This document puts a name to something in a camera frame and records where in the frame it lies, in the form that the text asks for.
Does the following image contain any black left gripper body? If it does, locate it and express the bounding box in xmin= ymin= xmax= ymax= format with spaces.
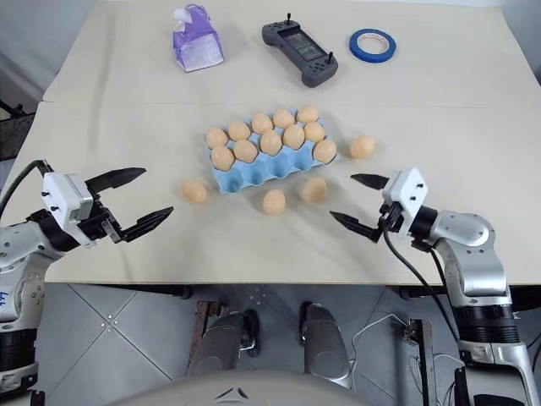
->
xmin=78 ymin=181 xmax=127 ymax=244

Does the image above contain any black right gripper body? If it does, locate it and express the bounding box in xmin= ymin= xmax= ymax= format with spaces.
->
xmin=376 ymin=201 xmax=404 ymax=239

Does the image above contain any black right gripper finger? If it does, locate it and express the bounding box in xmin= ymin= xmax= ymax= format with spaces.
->
xmin=329 ymin=210 xmax=381 ymax=244
xmin=350 ymin=172 xmax=390 ymax=191

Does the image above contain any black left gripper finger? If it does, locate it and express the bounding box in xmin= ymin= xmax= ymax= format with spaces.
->
xmin=85 ymin=167 xmax=148 ymax=195
xmin=122 ymin=206 xmax=176 ymax=244

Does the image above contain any blue egg tray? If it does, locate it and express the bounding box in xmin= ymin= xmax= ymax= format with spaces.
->
xmin=205 ymin=117 xmax=342 ymax=197

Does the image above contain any tan egg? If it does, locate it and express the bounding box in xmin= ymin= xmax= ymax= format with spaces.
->
xmin=232 ymin=139 xmax=259 ymax=165
xmin=312 ymin=139 xmax=338 ymax=164
xmin=272 ymin=108 xmax=295 ymax=129
xmin=281 ymin=123 xmax=306 ymax=150
xmin=303 ymin=121 xmax=326 ymax=144
xmin=181 ymin=178 xmax=209 ymax=205
xmin=262 ymin=189 xmax=287 ymax=217
xmin=297 ymin=104 xmax=320 ymax=125
xmin=259 ymin=129 xmax=283 ymax=155
xmin=227 ymin=120 xmax=252 ymax=142
xmin=301 ymin=176 xmax=329 ymax=203
xmin=251 ymin=112 xmax=274 ymax=134
xmin=350 ymin=134 xmax=376 ymax=160
xmin=205 ymin=127 xmax=230 ymax=149
xmin=210 ymin=145 xmax=236 ymax=173

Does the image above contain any dark rounded robot leg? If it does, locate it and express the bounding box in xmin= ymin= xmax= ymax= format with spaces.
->
xmin=298 ymin=301 xmax=355 ymax=391
xmin=187 ymin=310 xmax=260 ymax=381

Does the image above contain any rusty brown table leg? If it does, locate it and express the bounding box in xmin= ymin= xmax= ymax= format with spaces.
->
xmin=190 ymin=299 xmax=221 ymax=376

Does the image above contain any blue tape roll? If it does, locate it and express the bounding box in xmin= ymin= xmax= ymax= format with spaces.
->
xmin=348 ymin=28 xmax=398 ymax=65

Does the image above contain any black table leg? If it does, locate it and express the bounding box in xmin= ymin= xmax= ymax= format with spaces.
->
xmin=403 ymin=318 xmax=437 ymax=406

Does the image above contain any grey handheld controller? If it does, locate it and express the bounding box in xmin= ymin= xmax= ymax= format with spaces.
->
xmin=260 ymin=11 xmax=340 ymax=90

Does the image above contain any purple tissue pack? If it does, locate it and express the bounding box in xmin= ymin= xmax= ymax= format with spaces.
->
xmin=171 ymin=3 xmax=226 ymax=74

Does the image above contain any grey robot torso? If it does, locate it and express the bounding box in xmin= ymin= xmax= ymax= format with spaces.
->
xmin=82 ymin=366 xmax=426 ymax=406

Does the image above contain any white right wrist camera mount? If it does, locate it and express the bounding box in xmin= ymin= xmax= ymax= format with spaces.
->
xmin=380 ymin=167 xmax=429 ymax=239

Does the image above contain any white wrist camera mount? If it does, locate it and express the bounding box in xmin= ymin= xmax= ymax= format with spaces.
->
xmin=41 ymin=170 xmax=95 ymax=249
xmin=380 ymin=167 xmax=429 ymax=239

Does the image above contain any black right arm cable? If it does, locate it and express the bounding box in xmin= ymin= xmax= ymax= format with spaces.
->
xmin=382 ymin=213 xmax=462 ymax=344

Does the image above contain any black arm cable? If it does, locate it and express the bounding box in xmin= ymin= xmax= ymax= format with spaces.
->
xmin=382 ymin=213 xmax=462 ymax=344
xmin=0 ymin=159 xmax=56 ymax=217

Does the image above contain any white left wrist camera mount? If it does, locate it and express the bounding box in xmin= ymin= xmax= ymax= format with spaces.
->
xmin=41 ymin=170 xmax=95 ymax=249

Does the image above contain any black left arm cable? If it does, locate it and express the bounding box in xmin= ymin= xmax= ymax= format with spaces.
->
xmin=0 ymin=159 xmax=56 ymax=217

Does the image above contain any white floor cable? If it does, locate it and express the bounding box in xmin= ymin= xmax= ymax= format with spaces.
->
xmin=351 ymin=311 xmax=460 ymax=406

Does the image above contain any black metal frame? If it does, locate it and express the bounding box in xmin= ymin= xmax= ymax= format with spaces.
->
xmin=0 ymin=100 xmax=36 ymax=162

